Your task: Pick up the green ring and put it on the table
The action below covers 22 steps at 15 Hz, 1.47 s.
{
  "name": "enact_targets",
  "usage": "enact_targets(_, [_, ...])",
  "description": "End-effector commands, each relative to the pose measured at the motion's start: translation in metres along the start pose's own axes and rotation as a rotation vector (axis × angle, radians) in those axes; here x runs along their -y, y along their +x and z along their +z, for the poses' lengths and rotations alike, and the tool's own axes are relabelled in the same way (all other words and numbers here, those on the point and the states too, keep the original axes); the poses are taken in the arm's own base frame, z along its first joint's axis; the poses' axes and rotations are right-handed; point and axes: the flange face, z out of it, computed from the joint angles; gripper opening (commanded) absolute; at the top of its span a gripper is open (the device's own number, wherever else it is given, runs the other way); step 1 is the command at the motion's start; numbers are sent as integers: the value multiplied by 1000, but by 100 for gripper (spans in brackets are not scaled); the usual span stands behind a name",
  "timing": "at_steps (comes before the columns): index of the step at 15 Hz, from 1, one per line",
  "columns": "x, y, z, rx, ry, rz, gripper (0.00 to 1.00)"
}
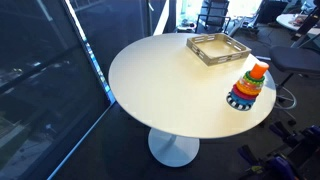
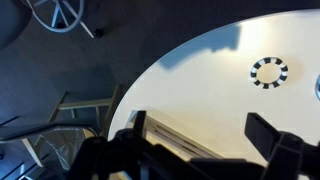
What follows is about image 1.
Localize wooden slotted tray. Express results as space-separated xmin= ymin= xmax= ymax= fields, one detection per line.
xmin=185 ymin=32 xmax=252 ymax=67

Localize black office chair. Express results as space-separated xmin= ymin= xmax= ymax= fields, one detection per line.
xmin=195 ymin=0 xmax=232 ymax=34

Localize black clamp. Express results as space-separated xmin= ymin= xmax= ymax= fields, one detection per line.
xmin=269 ymin=121 xmax=301 ymax=148

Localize black padded stool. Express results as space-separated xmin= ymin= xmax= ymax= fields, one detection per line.
xmin=269 ymin=45 xmax=320 ymax=127

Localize white round side table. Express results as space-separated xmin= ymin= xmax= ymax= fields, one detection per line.
xmin=275 ymin=13 xmax=320 ymax=38

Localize black slanted stand leg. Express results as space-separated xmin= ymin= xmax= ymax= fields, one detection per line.
xmin=290 ymin=5 xmax=320 ymax=48

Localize white table pedestal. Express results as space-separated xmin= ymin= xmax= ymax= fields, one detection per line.
xmin=147 ymin=128 xmax=201 ymax=168

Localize light window frame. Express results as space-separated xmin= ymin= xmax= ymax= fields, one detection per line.
xmin=46 ymin=0 xmax=117 ymax=180

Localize blue toy ring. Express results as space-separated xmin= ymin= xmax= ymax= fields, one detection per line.
xmin=228 ymin=90 xmax=256 ymax=107

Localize red toy ring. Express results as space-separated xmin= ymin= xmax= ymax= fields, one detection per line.
xmin=231 ymin=84 xmax=260 ymax=101

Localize clear toy ring with beads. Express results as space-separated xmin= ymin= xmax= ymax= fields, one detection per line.
xmin=239 ymin=76 xmax=265 ymax=89

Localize orange toy ring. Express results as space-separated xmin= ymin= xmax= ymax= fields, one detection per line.
xmin=235 ymin=79 xmax=263 ymax=96

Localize orange post with striped base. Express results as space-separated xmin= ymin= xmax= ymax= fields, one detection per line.
xmin=225 ymin=61 xmax=270 ymax=112

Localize blue-handled clamp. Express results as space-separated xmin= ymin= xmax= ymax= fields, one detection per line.
xmin=237 ymin=144 xmax=265 ymax=180
xmin=266 ymin=154 xmax=298 ymax=180

